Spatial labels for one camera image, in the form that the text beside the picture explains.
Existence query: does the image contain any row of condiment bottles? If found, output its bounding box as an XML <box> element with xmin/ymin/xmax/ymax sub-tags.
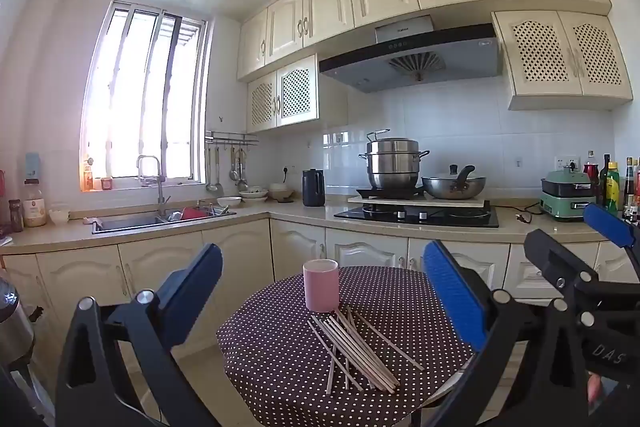
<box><xmin>582</xmin><ymin>150</ymin><xmax>640</xmax><ymax>225</ymax></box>

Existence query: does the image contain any bunch of wooden chopsticks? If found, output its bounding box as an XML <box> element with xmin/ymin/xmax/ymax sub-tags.
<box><xmin>307</xmin><ymin>305</ymin><xmax>426</xmax><ymax>397</ymax></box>

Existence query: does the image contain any steel kitchen sink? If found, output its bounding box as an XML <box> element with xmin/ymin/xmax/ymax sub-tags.
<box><xmin>91</xmin><ymin>207</ymin><xmax>237</xmax><ymax>235</ymax></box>

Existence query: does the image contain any black gas stove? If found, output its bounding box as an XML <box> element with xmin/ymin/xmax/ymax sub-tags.
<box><xmin>333</xmin><ymin>203</ymin><xmax>500</xmax><ymax>229</ymax></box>

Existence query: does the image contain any steel wok with black handle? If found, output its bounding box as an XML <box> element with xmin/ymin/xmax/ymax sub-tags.
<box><xmin>421</xmin><ymin>165</ymin><xmax>487</xmax><ymax>200</ymax></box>

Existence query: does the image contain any black power cord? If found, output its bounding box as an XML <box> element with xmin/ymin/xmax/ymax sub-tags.
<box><xmin>500</xmin><ymin>205</ymin><xmax>543</xmax><ymax>224</ymax></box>

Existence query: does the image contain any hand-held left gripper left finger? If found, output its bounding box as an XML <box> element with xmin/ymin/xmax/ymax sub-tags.
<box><xmin>55</xmin><ymin>243</ymin><xmax>223</xmax><ymax>427</ymax></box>

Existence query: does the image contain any steel faucet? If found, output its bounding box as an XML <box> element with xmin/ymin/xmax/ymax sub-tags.
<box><xmin>136</xmin><ymin>154</ymin><xmax>168</xmax><ymax>218</ymax></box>

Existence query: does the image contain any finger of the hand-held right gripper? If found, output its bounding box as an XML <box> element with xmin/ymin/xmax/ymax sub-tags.
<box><xmin>523</xmin><ymin>228</ymin><xmax>601</xmax><ymax>333</ymax></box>
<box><xmin>582</xmin><ymin>202</ymin><xmax>640</xmax><ymax>278</ymax></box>

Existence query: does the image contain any grey range hood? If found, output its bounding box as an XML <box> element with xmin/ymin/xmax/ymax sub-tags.
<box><xmin>318</xmin><ymin>14</ymin><xmax>503</xmax><ymax>94</ymax></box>

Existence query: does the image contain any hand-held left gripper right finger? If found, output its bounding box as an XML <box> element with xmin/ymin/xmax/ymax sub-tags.
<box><xmin>422</xmin><ymin>239</ymin><xmax>593</xmax><ymax>427</ymax></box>

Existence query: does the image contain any small cream lattice cabinet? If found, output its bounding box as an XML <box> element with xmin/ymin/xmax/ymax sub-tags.
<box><xmin>246</xmin><ymin>53</ymin><xmax>321</xmax><ymax>134</ymax></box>

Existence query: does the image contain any large cream lattice cabinet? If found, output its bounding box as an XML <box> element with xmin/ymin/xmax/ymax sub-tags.
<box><xmin>491</xmin><ymin>10</ymin><xmax>633</xmax><ymax>112</ymax></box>

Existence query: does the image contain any steel steamer pot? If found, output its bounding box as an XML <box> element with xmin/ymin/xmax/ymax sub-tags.
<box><xmin>358</xmin><ymin>129</ymin><xmax>431</xmax><ymax>190</ymax></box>

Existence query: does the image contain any brown polka dot tablecloth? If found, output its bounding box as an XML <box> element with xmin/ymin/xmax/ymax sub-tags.
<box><xmin>216</xmin><ymin>265</ymin><xmax>481</xmax><ymax>410</ymax></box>

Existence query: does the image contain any green electric cooker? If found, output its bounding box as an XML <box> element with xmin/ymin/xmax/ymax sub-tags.
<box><xmin>539</xmin><ymin>166</ymin><xmax>598</xmax><ymax>220</ymax></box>

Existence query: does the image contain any beige kitchen countertop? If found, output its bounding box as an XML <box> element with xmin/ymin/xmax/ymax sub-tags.
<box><xmin>0</xmin><ymin>199</ymin><xmax>640</xmax><ymax>258</ymax></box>

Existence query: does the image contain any pink cup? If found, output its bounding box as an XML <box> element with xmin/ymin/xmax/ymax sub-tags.
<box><xmin>303</xmin><ymin>259</ymin><xmax>340</xmax><ymax>313</ymax></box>

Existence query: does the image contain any steel ladle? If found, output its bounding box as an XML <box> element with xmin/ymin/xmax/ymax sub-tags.
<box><xmin>205</xmin><ymin>147</ymin><xmax>217</xmax><ymax>194</ymax></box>

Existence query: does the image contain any steel appliance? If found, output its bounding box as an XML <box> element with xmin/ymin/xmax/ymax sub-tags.
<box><xmin>0</xmin><ymin>277</ymin><xmax>36</xmax><ymax>368</ymax></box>

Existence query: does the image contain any kitchen window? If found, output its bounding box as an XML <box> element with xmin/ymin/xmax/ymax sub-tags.
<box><xmin>80</xmin><ymin>0</ymin><xmax>213</xmax><ymax>192</ymax></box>

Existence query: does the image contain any sauce jar with dark lid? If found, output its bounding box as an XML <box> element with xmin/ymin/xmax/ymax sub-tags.
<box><xmin>22</xmin><ymin>179</ymin><xmax>47</xmax><ymax>228</ymax></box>

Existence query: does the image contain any light wooden board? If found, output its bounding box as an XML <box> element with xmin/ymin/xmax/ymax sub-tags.
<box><xmin>347</xmin><ymin>194</ymin><xmax>492</xmax><ymax>208</ymax></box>

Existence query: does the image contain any steel spatula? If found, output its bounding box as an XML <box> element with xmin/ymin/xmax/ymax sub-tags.
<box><xmin>214</xmin><ymin>147</ymin><xmax>225</xmax><ymax>198</ymax></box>

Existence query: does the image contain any steel utensil rail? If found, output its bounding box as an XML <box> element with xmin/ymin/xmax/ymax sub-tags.
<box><xmin>205</xmin><ymin>131</ymin><xmax>260</xmax><ymax>146</ymax></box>

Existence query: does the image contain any black kettle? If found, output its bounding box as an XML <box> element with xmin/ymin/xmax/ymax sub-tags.
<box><xmin>302</xmin><ymin>168</ymin><xmax>326</xmax><ymax>208</ymax></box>

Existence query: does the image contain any black induction cooker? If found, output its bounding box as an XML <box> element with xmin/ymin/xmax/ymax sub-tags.
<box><xmin>356</xmin><ymin>187</ymin><xmax>426</xmax><ymax>200</ymax></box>

